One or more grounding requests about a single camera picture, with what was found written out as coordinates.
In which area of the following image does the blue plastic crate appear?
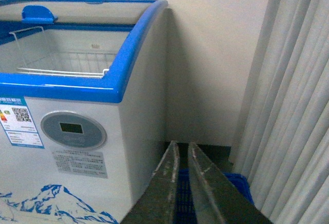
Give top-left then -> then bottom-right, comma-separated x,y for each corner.
174,169 -> 254,223

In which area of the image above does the white pleated curtain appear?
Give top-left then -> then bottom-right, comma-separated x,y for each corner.
233,0 -> 328,223

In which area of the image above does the white wire freezer basket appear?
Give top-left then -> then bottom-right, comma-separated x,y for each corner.
9,26 -> 126,78

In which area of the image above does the right gripper camera black right finger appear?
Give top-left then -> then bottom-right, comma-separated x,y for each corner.
188,143 -> 271,223

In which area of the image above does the right gripper camera black left finger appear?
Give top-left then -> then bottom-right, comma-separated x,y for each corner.
121,141 -> 179,223

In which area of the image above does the white chest freezer penguin print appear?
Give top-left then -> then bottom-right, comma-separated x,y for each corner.
1,0 -> 168,223

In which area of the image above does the glass sliding freezer lid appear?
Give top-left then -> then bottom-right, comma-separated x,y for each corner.
1,0 -> 154,25

